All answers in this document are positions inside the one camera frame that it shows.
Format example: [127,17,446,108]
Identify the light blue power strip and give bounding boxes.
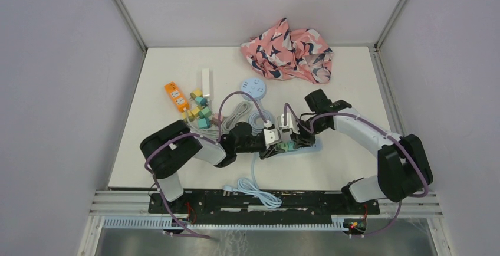
[286,140,323,154]

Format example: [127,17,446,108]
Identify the white power strip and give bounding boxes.
[201,68,212,101]

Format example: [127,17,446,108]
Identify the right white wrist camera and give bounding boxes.
[277,113,300,142]

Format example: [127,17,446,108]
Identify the grey cable of white strip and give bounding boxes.
[218,101,253,134]

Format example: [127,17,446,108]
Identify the teal USB plug adapter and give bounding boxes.
[198,117,211,129]

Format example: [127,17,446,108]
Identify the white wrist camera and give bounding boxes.
[277,113,300,142]
[262,128,281,149]

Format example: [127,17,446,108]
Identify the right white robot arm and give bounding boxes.
[280,89,433,214]

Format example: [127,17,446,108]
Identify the yellow USB plug adapter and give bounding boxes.
[182,110,194,122]

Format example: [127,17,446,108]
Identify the loose light blue cable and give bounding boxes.
[222,154,283,209]

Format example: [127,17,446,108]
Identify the green adapter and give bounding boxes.
[198,106,212,118]
[278,142,288,152]

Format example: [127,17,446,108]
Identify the pink adapter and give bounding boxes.
[210,113,225,126]

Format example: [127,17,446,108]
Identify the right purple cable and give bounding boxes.
[284,103,430,238]

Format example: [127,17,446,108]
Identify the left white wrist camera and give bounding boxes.
[262,128,281,149]

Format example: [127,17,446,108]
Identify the orange power strip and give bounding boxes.
[164,81,190,113]

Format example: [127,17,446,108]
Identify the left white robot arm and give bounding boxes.
[139,120,281,213]

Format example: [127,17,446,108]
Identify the grey cable of orange strip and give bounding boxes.
[187,123,222,140]

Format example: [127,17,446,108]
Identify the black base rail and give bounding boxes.
[147,189,380,226]

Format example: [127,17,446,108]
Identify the round blue socket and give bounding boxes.
[240,77,267,100]

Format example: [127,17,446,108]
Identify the pink patterned cloth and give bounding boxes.
[240,18,334,84]

